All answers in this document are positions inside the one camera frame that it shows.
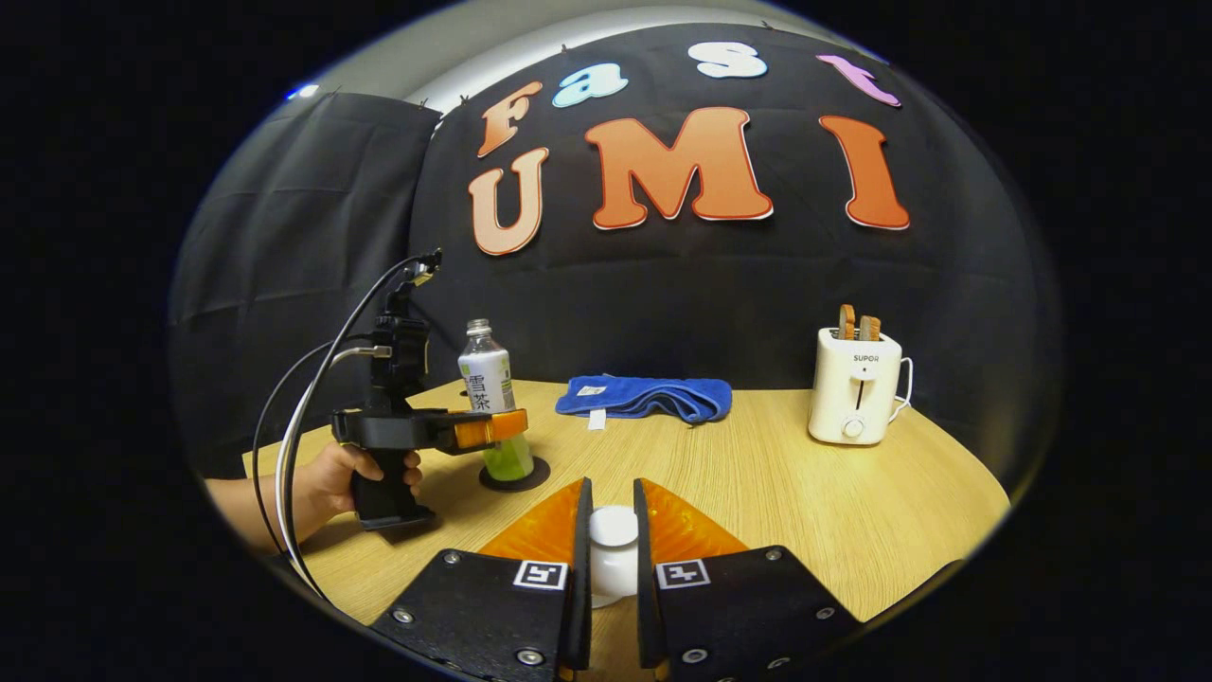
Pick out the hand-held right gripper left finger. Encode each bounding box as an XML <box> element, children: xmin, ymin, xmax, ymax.
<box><xmin>369</xmin><ymin>476</ymin><xmax>595</xmax><ymax>682</ymax></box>

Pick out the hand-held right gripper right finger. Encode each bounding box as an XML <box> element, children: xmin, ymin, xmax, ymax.
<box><xmin>633</xmin><ymin>478</ymin><xmax>863</xmax><ymax>682</ymax></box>

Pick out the white green label water bottle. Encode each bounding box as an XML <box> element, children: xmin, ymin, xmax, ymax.
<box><xmin>458</xmin><ymin>319</ymin><xmax>535</xmax><ymax>482</ymax></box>

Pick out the dark round coaster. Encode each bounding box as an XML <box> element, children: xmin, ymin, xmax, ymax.
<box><xmin>478</xmin><ymin>457</ymin><xmax>552</xmax><ymax>493</ymax></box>

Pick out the blue towel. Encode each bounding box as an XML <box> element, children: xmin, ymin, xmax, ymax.
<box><xmin>555</xmin><ymin>375</ymin><xmax>734</xmax><ymax>425</ymax></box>

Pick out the cream toaster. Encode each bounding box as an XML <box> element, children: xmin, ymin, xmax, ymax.
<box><xmin>808</xmin><ymin>327</ymin><xmax>915</xmax><ymax>447</ymax></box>

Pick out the white cable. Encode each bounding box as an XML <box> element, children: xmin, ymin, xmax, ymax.
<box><xmin>275</xmin><ymin>346</ymin><xmax>394</xmax><ymax>602</ymax></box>

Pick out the black cable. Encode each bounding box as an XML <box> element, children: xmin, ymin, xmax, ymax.
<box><xmin>251</xmin><ymin>254</ymin><xmax>427</xmax><ymax>560</ymax></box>

